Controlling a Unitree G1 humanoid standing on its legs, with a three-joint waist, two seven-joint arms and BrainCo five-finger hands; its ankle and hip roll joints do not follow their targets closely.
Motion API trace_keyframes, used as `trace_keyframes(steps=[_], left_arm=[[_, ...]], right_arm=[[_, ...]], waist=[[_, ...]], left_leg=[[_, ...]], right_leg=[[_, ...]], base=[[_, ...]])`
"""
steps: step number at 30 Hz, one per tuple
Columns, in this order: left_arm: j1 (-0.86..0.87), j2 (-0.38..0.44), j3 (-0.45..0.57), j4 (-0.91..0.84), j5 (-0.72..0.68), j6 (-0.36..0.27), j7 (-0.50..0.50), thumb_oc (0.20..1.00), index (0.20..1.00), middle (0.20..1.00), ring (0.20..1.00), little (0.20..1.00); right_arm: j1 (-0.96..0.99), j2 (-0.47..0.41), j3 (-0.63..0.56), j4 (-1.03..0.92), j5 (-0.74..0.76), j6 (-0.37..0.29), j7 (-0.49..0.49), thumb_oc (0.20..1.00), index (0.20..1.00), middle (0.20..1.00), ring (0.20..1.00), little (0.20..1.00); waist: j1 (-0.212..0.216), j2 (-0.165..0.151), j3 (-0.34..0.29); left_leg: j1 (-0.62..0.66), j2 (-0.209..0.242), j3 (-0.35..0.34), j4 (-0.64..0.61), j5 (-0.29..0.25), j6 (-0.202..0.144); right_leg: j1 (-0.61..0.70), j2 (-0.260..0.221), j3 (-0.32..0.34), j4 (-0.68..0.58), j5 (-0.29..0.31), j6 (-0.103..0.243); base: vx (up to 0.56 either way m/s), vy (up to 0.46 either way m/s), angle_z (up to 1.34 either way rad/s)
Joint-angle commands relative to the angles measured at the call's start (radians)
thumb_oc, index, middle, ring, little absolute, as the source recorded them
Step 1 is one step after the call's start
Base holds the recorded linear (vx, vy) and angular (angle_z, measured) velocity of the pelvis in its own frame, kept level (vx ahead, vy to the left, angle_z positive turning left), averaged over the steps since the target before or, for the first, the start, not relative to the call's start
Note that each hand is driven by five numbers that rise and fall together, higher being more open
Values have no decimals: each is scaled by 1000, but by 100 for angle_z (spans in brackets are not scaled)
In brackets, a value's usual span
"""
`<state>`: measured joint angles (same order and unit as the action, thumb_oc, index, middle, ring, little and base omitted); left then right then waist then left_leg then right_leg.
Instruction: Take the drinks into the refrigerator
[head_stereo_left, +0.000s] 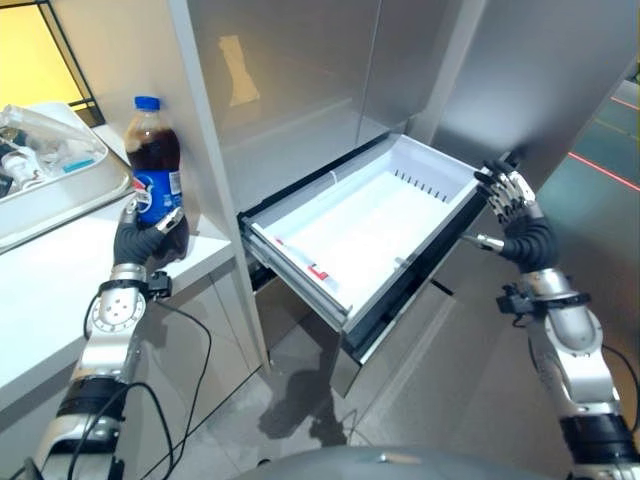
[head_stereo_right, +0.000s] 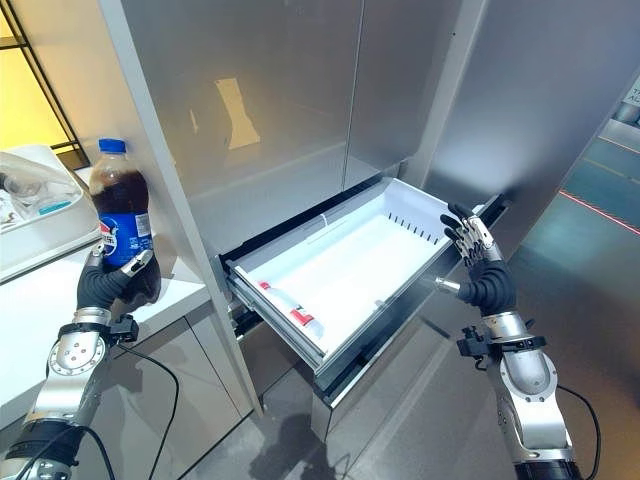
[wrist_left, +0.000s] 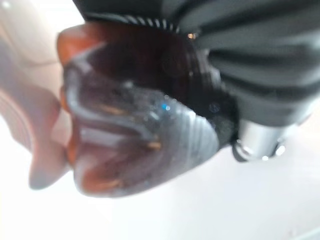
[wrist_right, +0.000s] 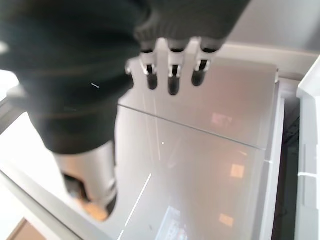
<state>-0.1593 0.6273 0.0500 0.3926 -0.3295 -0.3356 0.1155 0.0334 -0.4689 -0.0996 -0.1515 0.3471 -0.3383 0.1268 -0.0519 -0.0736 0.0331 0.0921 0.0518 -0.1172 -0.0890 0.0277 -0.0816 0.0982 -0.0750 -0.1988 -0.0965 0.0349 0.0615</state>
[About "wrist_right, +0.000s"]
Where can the refrigerator door display screen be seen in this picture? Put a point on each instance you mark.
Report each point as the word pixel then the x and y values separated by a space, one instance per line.
pixel 172 225

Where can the right robot hand black cloth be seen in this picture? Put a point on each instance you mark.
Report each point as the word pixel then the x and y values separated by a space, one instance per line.
pixel 75 62

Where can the white refrigerator body frame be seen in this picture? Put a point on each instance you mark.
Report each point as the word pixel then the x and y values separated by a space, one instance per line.
pixel 275 175

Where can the brown wooden furniture piece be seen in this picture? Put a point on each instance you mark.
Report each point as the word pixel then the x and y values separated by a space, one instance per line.
pixel 27 232

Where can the small silver refrigerator door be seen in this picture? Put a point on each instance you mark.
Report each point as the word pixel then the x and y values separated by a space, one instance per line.
pixel 225 100

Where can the white open refrigerator door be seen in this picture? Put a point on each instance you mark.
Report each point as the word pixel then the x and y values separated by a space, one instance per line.
pixel 310 150

